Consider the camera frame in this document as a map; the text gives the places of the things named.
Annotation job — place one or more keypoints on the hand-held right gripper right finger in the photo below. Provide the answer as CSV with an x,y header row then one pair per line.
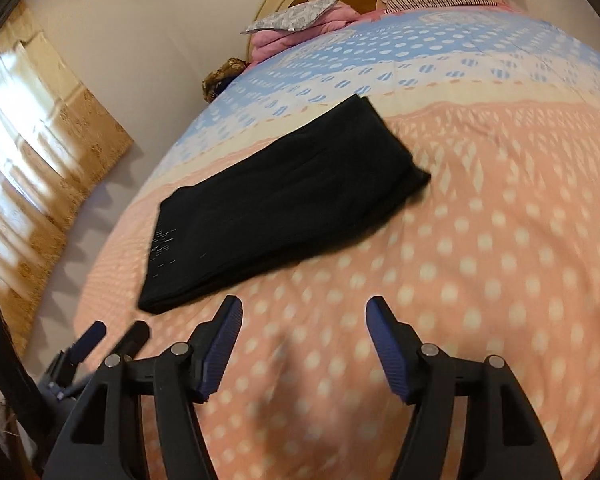
x,y
390,355

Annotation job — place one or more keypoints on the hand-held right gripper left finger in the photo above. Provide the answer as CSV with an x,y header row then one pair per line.
x,y
220,350

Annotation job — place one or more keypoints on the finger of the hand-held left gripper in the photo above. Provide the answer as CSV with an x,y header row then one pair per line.
x,y
132,338
87,341

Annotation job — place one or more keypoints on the black pants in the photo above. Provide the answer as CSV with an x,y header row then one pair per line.
x,y
280,200

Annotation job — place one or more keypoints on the polka-dot pink blue bed cover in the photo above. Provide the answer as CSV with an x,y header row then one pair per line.
x,y
480,210

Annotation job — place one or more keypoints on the beige floral side window curtain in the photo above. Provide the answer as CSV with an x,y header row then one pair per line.
x,y
40,160

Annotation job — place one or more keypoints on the brown patterned bag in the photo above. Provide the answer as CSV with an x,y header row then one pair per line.
x,y
220,77

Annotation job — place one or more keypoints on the pink folded blanket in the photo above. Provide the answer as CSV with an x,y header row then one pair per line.
x,y
280,40

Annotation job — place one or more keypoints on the grey patterned pillow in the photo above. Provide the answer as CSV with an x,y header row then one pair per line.
x,y
295,15

